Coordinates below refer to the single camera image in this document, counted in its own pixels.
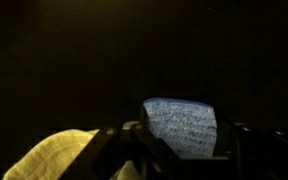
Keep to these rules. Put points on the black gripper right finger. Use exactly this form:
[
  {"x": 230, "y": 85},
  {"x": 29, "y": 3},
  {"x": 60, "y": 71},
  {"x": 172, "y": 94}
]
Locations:
[{"x": 256, "y": 155}]

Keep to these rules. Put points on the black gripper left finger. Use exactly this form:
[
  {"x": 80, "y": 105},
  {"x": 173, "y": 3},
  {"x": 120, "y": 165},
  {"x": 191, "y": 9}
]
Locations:
[{"x": 152, "y": 157}]

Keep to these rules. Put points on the blue knitted cloth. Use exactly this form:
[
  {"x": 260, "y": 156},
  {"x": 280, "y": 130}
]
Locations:
[{"x": 188, "y": 128}]

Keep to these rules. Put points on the white cloth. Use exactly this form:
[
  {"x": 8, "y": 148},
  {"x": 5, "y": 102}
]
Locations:
[{"x": 48, "y": 159}]

